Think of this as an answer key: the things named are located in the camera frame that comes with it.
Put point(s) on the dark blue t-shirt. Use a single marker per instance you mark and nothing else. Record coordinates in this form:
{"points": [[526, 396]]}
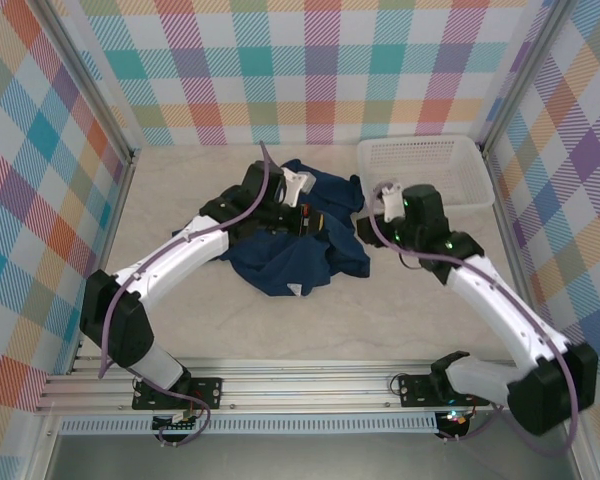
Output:
{"points": [[280, 265]]}

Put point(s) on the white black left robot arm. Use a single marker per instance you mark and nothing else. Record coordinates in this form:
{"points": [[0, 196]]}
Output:
{"points": [[170, 255]]}

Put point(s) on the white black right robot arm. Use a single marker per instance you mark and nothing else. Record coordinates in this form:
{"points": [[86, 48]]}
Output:
{"points": [[500, 300]]}

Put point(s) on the white perforated plastic basket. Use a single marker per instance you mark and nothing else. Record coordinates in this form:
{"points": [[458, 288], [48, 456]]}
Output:
{"points": [[430, 165]]}

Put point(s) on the black controller box with lights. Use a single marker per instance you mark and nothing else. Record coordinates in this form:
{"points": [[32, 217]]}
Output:
{"points": [[455, 422]]}

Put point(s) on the grey metal sheet panel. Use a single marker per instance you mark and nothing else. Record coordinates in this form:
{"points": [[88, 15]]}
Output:
{"points": [[305, 460]]}

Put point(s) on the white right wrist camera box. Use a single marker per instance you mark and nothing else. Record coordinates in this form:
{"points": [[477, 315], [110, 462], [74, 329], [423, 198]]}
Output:
{"points": [[391, 202]]}

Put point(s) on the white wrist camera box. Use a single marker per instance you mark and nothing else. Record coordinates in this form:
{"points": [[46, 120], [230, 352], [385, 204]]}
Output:
{"points": [[391, 202], [297, 187]]}

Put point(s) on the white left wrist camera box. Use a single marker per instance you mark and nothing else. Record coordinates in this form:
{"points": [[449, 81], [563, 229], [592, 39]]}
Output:
{"points": [[297, 187]]}

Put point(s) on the aluminium side frame bar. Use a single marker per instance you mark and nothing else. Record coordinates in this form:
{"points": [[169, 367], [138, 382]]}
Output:
{"points": [[112, 225], [507, 225]]}

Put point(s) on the aluminium mounting rail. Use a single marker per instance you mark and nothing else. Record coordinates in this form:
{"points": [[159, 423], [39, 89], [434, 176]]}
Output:
{"points": [[305, 387]]}

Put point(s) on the aluminium frame post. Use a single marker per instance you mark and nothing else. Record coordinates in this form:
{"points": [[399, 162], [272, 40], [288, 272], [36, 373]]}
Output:
{"points": [[523, 75], [89, 82]]}

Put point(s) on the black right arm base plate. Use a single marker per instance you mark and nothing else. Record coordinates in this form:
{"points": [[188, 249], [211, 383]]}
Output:
{"points": [[410, 390]]}

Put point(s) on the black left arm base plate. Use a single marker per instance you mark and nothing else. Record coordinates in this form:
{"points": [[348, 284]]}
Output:
{"points": [[207, 392]]}

